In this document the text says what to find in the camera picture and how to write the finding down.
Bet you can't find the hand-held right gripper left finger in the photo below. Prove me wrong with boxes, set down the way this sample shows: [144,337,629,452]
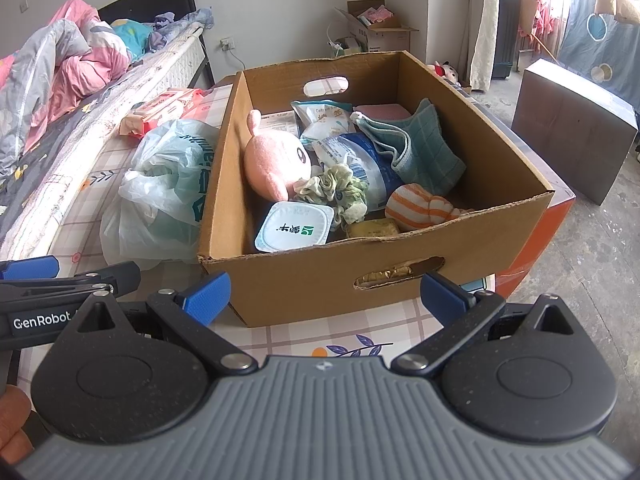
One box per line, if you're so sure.
[75,271,256,373]

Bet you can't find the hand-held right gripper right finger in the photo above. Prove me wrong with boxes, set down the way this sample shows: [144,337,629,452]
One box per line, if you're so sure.
[392,271,576,376]

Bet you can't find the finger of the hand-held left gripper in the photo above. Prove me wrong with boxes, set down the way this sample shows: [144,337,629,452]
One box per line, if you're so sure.
[0,261,142,306]
[0,256,60,281]

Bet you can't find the orange striped sock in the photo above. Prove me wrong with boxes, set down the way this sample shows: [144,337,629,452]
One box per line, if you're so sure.
[427,195,476,223]
[385,183,436,232]

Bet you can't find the yellow sponge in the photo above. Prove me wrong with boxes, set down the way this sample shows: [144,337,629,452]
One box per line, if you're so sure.
[345,218,402,242]

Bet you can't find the large brown cardboard box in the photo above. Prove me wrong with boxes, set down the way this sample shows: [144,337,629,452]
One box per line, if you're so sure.
[197,50,556,328]

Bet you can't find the white yogurt cup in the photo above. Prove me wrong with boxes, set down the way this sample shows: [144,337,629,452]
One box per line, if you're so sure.
[254,201,335,254]

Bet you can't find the pink plush toy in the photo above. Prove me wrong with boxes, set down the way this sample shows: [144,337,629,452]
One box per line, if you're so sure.
[243,109,313,202]

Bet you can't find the teal checked towel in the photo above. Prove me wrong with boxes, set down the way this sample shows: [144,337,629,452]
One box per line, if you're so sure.
[349,98,467,195]

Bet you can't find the green white scrunchie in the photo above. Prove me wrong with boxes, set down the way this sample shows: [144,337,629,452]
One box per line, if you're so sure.
[294,163,370,224]

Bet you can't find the blue white plastic packet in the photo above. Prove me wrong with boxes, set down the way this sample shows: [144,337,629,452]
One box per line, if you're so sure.
[310,132,407,211]

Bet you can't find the white cotton swab bag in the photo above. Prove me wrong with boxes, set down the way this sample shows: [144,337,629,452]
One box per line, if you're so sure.
[291,100,353,153]

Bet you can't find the person's left hand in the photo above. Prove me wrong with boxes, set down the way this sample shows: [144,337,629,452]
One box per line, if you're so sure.
[0,384,35,466]

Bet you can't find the grey patterned bedsheet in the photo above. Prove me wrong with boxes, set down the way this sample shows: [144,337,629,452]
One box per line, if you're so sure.
[0,65,156,241]

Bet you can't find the white teal plastic bag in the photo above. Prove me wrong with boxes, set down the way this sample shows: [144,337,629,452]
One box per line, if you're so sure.
[99,119,223,272]

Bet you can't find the large pink tissue pack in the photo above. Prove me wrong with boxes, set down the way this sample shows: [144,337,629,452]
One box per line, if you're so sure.
[131,87,207,122]

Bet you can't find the pink floral quilt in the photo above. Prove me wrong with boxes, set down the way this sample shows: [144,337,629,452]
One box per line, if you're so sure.
[0,0,132,171]

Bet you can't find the dark brown box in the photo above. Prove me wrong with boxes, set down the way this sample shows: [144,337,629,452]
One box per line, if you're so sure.
[511,58,640,206]

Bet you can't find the white red doll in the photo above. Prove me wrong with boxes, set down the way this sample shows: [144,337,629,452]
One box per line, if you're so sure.
[431,60,462,87]

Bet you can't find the snack packets along bed edge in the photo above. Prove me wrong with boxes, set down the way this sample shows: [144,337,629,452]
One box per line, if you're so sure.
[0,24,207,263]

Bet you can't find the teal printed pillow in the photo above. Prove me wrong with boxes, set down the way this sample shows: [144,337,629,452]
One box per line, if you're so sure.
[111,18,153,54]

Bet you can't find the blue purple cloth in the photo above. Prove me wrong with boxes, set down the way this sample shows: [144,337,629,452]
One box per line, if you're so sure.
[149,6,216,50]

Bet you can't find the small open cardboard box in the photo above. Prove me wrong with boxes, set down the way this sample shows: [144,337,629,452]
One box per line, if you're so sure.
[334,0,420,56]

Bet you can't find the pale green box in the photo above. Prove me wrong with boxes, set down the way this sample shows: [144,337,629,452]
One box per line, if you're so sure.
[331,35,363,58]

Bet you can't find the tall black appliance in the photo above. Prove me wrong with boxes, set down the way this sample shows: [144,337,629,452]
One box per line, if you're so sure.
[492,0,517,81]

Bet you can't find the white curtain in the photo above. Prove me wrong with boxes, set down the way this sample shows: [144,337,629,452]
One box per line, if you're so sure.
[469,0,518,92]

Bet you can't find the blue circle print curtain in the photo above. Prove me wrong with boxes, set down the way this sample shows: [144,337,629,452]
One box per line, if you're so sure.
[556,0,640,111]

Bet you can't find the pink hanging clothes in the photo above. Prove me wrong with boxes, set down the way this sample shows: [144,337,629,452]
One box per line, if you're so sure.
[515,0,586,61]

